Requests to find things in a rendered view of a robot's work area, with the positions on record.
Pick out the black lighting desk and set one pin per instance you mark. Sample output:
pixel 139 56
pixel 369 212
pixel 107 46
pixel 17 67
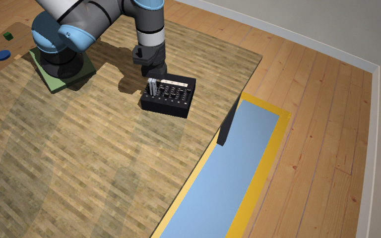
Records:
pixel 173 97

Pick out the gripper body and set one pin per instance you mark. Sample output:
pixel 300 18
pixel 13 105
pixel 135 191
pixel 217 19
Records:
pixel 150 53

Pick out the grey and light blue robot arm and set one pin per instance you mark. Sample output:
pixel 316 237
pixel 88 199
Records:
pixel 67 28

